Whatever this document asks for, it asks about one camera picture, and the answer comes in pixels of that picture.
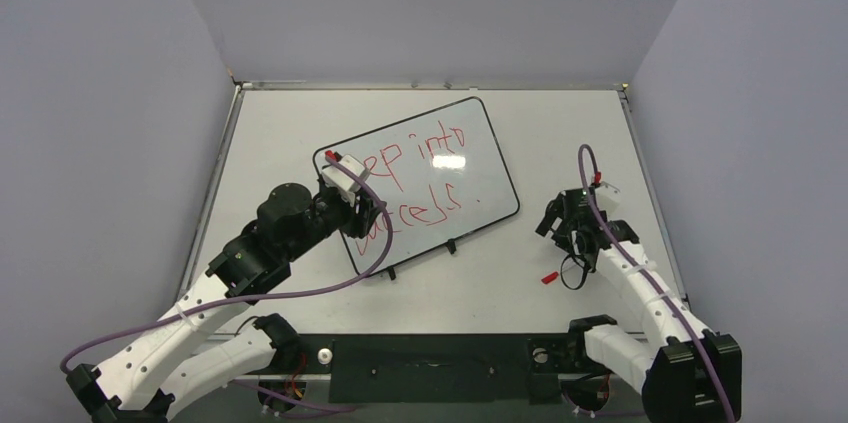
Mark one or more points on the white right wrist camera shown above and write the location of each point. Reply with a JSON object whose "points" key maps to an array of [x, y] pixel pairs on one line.
{"points": [[603, 188]]}

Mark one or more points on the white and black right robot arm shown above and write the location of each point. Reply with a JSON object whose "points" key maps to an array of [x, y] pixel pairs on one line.
{"points": [[682, 370]]}

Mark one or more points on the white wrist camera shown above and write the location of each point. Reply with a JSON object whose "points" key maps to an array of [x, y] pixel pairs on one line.
{"points": [[344, 172], [603, 188]]}

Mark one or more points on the white whiteboard black frame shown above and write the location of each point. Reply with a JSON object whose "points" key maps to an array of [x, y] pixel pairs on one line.
{"points": [[442, 176]]}

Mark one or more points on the red marker cap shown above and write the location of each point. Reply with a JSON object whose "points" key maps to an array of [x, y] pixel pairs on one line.
{"points": [[550, 278]]}

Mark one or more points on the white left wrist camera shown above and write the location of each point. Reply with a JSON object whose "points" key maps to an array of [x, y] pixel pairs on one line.
{"points": [[344, 172]]}

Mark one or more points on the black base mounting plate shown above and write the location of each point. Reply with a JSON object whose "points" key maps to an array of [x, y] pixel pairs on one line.
{"points": [[439, 368]]}

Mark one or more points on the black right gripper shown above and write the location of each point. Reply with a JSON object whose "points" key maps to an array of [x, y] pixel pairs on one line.
{"points": [[563, 216]]}

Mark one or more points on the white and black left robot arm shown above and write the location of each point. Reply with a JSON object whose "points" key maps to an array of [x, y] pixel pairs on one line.
{"points": [[161, 372]]}

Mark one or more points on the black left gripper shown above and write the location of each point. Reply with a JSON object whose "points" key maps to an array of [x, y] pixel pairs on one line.
{"points": [[359, 212]]}

